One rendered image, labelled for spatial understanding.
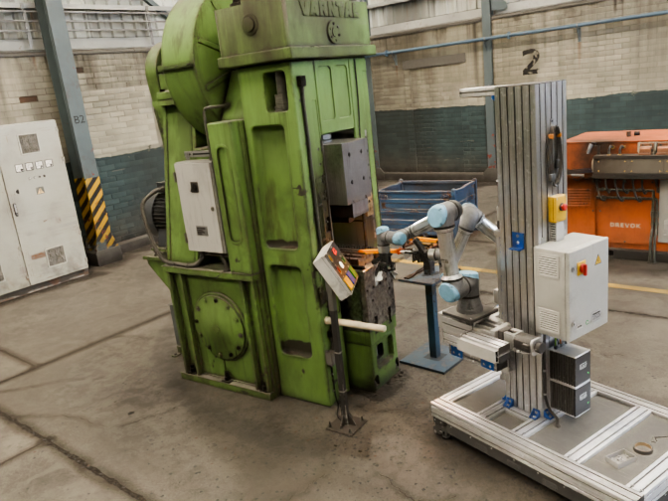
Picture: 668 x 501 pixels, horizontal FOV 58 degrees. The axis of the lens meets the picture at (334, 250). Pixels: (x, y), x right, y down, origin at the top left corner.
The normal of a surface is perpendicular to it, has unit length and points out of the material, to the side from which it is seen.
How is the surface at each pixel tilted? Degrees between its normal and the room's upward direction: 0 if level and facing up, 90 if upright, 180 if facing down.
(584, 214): 90
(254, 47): 90
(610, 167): 90
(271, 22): 90
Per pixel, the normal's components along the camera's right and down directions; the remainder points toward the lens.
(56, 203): 0.77, 0.09
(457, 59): -0.63, 0.27
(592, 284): 0.58, 0.15
